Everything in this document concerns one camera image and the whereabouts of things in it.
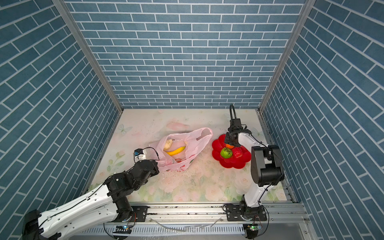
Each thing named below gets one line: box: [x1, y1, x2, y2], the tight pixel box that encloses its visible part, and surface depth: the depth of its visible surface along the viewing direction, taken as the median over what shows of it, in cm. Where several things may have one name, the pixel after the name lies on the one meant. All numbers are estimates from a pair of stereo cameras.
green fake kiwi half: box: [220, 147, 233, 159], surface depth 92 cm
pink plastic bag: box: [149, 127, 213, 172], surface depth 86 cm
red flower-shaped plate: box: [211, 134, 252, 169], surface depth 93 cm
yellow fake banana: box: [166, 146, 186, 156], surface depth 97 cm
